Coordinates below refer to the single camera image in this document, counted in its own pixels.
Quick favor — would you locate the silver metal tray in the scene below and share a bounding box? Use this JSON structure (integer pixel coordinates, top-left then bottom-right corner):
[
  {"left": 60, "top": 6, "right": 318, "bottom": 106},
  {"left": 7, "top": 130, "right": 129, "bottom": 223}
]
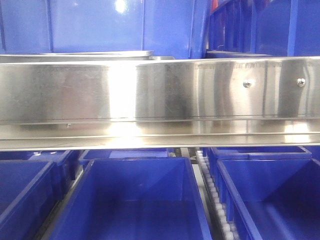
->
[{"left": 0, "top": 50, "right": 174, "bottom": 63}]

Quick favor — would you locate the rear right lower blue bin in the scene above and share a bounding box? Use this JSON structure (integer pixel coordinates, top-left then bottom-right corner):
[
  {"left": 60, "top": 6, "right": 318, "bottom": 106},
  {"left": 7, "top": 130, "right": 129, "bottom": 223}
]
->
[{"left": 202, "top": 146, "right": 312, "bottom": 176}]

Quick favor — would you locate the large blue bin left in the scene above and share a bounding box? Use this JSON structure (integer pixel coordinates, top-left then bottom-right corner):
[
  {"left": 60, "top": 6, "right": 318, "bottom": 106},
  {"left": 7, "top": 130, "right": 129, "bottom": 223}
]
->
[{"left": 0, "top": 0, "right": 211, "bottom": 59}]

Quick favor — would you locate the lower stacked blue bin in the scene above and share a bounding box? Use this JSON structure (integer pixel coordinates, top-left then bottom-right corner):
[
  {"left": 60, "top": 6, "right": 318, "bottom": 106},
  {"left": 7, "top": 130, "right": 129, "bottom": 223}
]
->
[{"left": 208, "top": 0, "right": 320, "bottom": 57}]

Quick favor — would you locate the lower roller track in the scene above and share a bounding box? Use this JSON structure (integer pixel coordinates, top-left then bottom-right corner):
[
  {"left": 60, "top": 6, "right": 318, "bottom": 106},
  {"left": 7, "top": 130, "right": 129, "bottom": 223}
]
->
[{"left": 195, "top": 147, "right": 239, "bottom": 240}]

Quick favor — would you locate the lower far left blue bin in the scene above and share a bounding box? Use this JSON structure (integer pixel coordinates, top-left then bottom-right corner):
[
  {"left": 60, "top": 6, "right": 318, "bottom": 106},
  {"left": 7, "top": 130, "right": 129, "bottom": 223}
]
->
[{"left": 0, "top": 160, "right": 56, "bottom": 240}]

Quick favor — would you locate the rail screw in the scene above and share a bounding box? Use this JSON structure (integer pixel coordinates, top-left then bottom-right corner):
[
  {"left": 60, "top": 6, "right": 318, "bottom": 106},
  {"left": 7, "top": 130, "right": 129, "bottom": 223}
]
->
[
  {"left": 296, "top": 78, "right": 306, "bottom": 88},
  {"left": 243, "top": 78, "right": 255, "bottom": 88}
]

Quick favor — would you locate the steel shelf front rail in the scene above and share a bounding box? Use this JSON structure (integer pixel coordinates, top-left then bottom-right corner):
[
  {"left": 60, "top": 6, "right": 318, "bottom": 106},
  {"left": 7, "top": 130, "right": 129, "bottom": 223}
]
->
[{"left": 0, "top": 57, "right": 320, "bottom": 151}]

